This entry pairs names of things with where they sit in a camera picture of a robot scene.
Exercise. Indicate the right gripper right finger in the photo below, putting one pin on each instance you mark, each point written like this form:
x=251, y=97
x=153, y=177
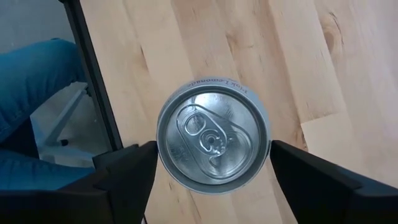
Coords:
x=326, y=199

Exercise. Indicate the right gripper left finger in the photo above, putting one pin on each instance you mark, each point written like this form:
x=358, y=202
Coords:
x=124, y=186

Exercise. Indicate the white orange Spindrift can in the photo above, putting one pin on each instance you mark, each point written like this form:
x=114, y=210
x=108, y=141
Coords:
x=214, y=137

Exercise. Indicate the white metal bar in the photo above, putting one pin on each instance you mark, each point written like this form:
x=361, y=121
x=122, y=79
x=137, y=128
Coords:
x=62, y=124

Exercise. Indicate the person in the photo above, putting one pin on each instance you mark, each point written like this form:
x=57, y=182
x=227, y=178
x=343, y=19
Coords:
x=31, y=71

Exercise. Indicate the black metal table frame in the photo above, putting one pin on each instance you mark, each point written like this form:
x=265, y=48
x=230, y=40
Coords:
x=92, y=71

